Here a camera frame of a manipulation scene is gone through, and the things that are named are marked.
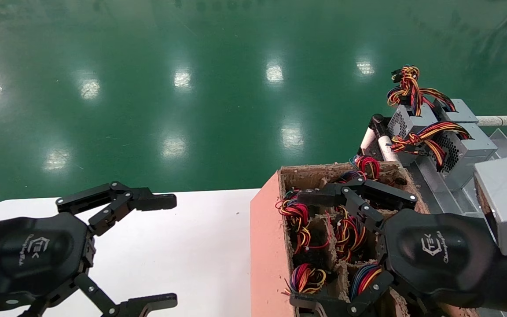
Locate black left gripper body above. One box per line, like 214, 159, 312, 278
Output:
0, 213, 96, 312

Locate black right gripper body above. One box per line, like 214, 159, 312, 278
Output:
383, 209, 505, 309

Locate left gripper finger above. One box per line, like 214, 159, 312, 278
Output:
18, 273, 178, 317
55, 181, 178, 237

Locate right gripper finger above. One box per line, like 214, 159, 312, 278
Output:
297, 176, 418, 233
289, 269, 443, 317

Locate black pipe connector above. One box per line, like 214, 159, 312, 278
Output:
369, 114, 390, 138

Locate divided cardboard box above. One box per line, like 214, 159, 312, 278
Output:
250, 161, 481, 317

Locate grey power supply mesh side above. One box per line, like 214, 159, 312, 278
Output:
389, 121, 499, 192

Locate power supply bright red wires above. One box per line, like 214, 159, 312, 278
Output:
351, 155, 408, 185

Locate power supply black red wires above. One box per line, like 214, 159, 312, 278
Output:
334, 170, 366, 184

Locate power supply rainbow wire loop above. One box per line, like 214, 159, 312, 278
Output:
285, 263, 328, 295

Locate power supply red yellow wires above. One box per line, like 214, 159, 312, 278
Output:
334, 207, 368, 263

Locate power supply blue orange wires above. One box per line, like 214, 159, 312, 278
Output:
349, 262, 384, 301

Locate grey power supply upright wires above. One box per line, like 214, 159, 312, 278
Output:
387, 65, 479, 138

